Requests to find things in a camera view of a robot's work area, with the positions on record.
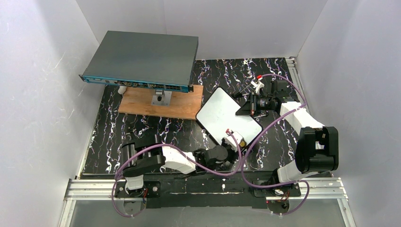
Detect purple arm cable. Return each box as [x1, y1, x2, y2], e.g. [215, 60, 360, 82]
[111, 130, 244, 218]
[240, 73, 311, 217]

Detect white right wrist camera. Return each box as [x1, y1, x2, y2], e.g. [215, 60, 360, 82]
[251, 75, 264, 95]

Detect white cylinder switch foot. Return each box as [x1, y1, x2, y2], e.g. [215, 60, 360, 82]
[117, 86, 127, 96]

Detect aluminium right side rail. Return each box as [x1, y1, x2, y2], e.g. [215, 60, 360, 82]
[285, 57, 309, 111]

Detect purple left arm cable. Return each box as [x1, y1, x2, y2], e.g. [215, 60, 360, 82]
[111, 130, 244, 218]

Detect grey metal bracket stand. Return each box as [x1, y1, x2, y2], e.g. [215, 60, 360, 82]
[151, 90, 172, 106]

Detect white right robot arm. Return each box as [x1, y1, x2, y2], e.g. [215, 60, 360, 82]
[236, 80, 339, 188]

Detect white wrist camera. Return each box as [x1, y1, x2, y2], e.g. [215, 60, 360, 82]
[223, 129, 246, 150]
[251, 75, 264, 95]

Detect small whiteboard black frame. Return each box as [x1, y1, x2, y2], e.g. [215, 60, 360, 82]
[196, 87, 263, 145]

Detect aluminium front frame rail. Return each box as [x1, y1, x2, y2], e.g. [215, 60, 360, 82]
[58, 177, 356, 227]

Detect plywood board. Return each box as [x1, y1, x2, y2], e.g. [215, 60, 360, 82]
[118, 85, 203, 120]

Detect grey network switch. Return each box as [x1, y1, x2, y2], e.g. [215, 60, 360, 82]
[80, 31, 199, 93]

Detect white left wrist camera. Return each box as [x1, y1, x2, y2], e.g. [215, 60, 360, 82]
[223, 129, 246, 150]

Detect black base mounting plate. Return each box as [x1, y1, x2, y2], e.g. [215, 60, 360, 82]
[113, 171, 301, 209]

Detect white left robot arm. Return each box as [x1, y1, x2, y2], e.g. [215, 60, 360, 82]
[117, 131, 246, 192]

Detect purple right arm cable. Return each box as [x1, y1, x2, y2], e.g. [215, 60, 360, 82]
[240, 73, 311, 217]

